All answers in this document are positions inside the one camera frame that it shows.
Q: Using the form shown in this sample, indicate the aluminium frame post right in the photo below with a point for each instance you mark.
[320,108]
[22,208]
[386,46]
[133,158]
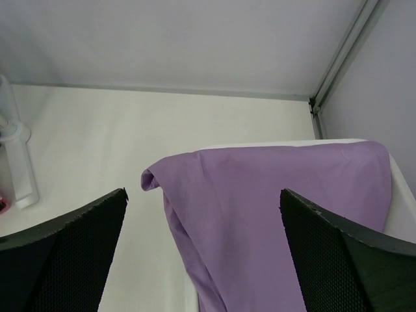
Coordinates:
[359,29]

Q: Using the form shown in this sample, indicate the white and metal clothes rack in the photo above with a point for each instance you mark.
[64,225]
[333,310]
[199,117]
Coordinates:
[14,137]

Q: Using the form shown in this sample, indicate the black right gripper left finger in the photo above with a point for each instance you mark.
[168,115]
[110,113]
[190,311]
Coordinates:
[63,264]

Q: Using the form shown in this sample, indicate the purple trousers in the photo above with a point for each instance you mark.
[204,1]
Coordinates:
[223,210]

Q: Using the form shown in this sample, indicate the pink camouflage trousers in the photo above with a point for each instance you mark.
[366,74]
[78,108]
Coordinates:
[3,204]

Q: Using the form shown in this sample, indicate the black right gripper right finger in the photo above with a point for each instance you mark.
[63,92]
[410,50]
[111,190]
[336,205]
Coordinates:
[344,266]

